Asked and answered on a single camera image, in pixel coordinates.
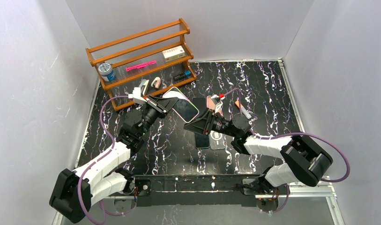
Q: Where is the black blue marker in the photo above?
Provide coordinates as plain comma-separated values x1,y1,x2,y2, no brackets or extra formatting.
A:
173,70,192,81

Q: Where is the teal eraser block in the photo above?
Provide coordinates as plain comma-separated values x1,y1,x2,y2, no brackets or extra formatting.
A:
139,79,147,90

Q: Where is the cream cased phone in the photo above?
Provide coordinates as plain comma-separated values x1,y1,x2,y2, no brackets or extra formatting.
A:
162,87,200,123

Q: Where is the orange wooden shelf rack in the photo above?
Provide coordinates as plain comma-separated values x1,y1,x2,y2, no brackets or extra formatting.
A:
85,18,197,98

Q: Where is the pink tape dispenser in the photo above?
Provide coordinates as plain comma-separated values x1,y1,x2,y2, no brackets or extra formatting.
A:
150,77,161,89

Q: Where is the white medicine box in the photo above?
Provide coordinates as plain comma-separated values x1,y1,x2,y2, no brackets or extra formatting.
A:
162,45,186,62

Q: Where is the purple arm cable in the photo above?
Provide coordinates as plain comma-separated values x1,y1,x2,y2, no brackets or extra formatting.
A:
221,88,351,215
77,95,130,225

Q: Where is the pink highlighter pen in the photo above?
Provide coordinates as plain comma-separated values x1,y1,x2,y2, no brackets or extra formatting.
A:
126,60,157,72

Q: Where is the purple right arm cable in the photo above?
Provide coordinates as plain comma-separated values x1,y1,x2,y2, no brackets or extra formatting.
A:
221,88,351,215

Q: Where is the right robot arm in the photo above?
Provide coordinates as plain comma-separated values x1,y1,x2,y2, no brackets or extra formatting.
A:
184,110,333,192

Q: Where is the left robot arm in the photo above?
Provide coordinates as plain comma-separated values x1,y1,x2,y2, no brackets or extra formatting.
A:
49,97,179,225

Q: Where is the blue round jar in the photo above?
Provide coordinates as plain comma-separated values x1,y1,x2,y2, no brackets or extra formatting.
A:
97,63,116,82

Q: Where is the dark teal smartphone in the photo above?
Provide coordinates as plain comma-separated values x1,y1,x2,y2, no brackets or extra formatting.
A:
194,134,210,149

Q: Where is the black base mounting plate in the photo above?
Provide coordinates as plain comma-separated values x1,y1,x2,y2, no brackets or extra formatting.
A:
105,174,290,207

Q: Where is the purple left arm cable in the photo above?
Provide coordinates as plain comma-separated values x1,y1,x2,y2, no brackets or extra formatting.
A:
77,95,130,225

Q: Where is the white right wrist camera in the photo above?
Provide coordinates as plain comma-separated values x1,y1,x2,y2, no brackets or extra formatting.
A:
210,94,225,115

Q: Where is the black smartphone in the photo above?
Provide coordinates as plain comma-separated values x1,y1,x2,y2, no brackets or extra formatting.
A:
192,97,207,120

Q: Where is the clear phone case with phone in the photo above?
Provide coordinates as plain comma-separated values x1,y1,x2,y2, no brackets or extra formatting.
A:
209,131,226,150

